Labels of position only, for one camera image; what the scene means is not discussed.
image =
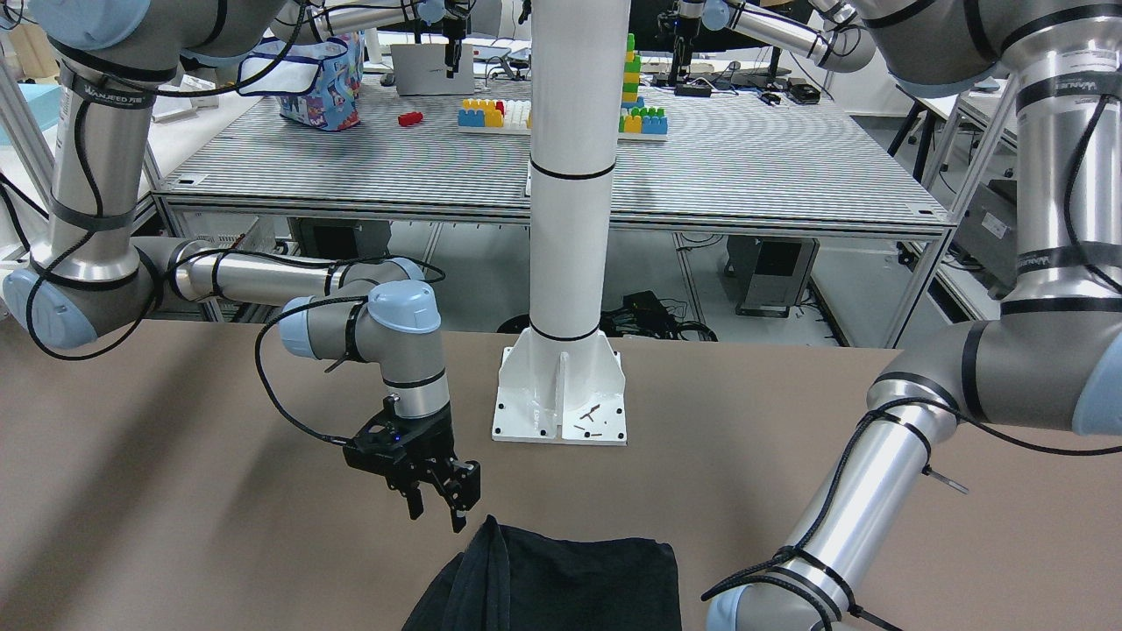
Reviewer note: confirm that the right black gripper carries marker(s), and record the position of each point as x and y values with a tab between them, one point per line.
433	436

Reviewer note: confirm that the black printed t-shirt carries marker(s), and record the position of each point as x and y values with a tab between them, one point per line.
509	578

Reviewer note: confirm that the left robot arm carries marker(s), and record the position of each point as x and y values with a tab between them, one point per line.
1005	88

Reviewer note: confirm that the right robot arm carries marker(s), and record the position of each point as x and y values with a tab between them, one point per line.
92	274

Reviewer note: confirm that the red toy block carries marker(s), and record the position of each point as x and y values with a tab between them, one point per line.
407	119

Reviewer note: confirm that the toy block set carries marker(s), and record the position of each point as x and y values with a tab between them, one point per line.
512	117

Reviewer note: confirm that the grey computer tower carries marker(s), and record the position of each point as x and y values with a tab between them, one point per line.
770	272

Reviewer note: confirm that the silver laptop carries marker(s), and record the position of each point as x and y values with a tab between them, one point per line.
421	70

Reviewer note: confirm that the colourful patterned bag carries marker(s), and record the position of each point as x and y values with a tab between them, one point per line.
317	85

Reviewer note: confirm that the striped metal work table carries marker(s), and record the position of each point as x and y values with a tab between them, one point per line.
730	164

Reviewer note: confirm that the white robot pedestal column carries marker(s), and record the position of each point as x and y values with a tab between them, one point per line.
562	381

